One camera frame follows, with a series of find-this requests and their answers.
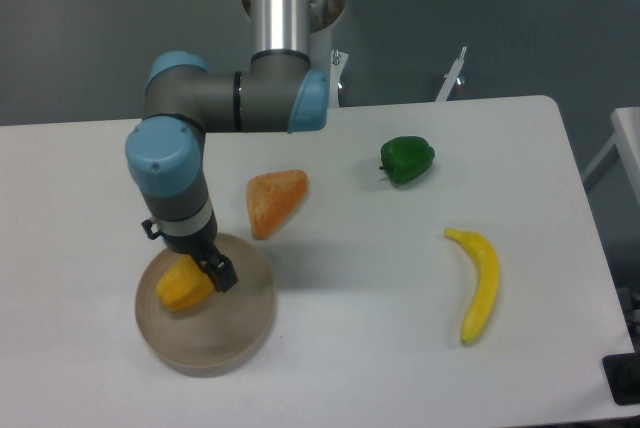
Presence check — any beige round plate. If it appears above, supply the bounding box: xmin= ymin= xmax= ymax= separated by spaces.
xmin=135 ymin=233 xmax=277 ymax=377

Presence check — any yellow toy bell pepper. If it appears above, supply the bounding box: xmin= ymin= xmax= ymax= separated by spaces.
xmin=155 ymin=255 xmax=214 ymax=312

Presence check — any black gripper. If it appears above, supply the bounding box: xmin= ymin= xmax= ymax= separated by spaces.
xmin=141 ymin=217 xmax=237 ymax=293

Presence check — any white side table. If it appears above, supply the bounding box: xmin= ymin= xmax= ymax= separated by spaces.
xmin=581 ymin=107 xmax=639 ymax=199

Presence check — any black device at table edge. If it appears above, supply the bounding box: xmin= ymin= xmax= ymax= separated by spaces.
xmin=602 ymin=352 xmax=639 ymax=406

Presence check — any green toy bell pepper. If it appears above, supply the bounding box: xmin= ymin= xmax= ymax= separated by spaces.
xmin=379 ymin=136 xmax=436 ymax=186

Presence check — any yellow toy banana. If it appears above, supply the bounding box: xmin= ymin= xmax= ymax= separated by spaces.
xmin=444 ymin=228 xmax=501 ymax=345

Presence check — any orange triangular toy bread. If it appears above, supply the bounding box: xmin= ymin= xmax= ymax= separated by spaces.
xmin=246 ymin=169 xmax=309 ymax=240

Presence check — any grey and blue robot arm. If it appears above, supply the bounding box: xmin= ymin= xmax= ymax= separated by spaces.
xmin=125 ymin=0 xmax=329 ymax=292

